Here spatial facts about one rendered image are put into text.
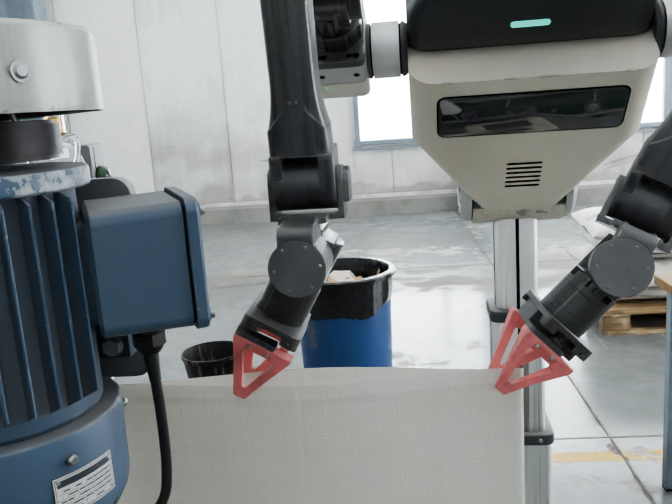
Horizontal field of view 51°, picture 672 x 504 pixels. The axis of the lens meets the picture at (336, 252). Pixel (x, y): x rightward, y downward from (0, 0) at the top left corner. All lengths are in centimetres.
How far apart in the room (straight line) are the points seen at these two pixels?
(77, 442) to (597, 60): 94
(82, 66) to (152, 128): 876
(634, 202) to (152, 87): 860
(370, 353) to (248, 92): 621
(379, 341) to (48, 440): 266
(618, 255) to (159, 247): 43
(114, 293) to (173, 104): 867
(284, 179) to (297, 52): 13
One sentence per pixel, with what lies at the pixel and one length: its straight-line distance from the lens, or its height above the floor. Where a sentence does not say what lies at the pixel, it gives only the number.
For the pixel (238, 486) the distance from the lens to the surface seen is 87.
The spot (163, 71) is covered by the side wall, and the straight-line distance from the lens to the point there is 918.
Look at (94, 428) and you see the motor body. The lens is 50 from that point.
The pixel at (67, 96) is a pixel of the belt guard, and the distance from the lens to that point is 46.
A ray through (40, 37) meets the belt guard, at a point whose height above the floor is 141.
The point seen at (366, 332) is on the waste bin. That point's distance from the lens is 303.
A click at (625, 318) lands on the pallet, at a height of 9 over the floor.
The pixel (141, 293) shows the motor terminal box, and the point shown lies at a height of 125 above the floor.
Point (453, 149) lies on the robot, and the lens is 123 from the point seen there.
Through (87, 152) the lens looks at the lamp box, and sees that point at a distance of 102.
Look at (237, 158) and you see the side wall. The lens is 898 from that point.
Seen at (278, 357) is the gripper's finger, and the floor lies 110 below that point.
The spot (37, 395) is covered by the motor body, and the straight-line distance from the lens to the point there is 49.
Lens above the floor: 136
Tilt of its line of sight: 12 degrees down
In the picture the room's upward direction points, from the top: 4 degrees counter-clockwise
